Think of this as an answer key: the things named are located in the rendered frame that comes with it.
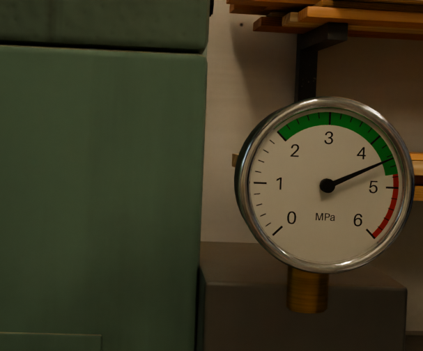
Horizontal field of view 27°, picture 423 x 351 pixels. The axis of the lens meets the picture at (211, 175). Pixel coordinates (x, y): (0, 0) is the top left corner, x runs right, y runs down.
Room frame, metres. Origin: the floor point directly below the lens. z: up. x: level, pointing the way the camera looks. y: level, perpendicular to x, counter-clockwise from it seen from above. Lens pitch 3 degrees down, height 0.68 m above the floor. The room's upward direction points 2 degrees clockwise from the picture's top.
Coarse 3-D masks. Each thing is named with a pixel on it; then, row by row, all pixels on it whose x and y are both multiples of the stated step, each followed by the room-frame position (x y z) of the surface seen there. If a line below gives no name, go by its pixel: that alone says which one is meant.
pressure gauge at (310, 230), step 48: (288, 144) 0.31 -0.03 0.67; (336, 144) 0.31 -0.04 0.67; (384, 144) 0.31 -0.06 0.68; (240, 192) 0.30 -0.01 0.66; (288, 192) 0.31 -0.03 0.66; (336, 192) 0.31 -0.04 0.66; (384, 192) 0.31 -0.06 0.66; (288, 240) 0.31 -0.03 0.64; (336, 240) 0.31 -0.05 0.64; (384, 240) 0.31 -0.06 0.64; (288, 288) 0.33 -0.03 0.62
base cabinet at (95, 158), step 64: (0, 64) 0.36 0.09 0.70; (64, 64) 0.36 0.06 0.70; (128, 64) 0.37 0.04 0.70; (192, 64) 0.37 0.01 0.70; (0, 128) 0.36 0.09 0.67; (64, 128) 0.36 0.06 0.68; (128, 128) 0.37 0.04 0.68; (192, 128) 0.37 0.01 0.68; (0, 192) 0.36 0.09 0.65; (64, 192) 0.36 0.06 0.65; (128, 192) 0.37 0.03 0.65; (192, 192) 0.37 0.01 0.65; (0, 256) 0.36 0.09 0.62; (64, 256) 0.36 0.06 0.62; (128, 256) 0.37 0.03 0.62; (192, 256) 0.37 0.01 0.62; (0, 320) 0.36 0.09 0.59; (64, 320) 0.36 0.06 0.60; (128, 320) 0.37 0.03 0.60; (192, 320) 0.37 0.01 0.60
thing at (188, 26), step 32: (0, 0) 0.36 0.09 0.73; (32, 0) 0.36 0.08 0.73; (64, 0) 0.36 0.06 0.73; (96, 0) 0.36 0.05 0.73; (128, 0) 0.37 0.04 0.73; (160, 0) 0.37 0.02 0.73; (192, 0) 0.37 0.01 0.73; (0, 32) 0.36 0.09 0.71; (32, 32) 0.36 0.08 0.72; (64, 32) 0.36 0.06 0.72; (96, 32) 0.36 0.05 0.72; (128, 32) 0.37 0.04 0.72; (160, 32) 0.37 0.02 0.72; (192, 32) 0.37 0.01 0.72
